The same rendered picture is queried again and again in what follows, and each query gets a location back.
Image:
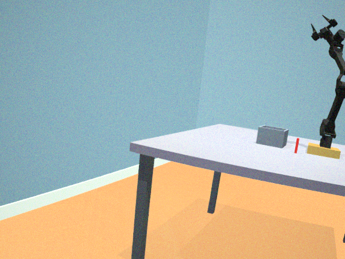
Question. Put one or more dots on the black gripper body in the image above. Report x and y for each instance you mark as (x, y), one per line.
(332, 23)

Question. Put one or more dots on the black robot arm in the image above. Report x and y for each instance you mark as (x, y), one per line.
(328, 124)

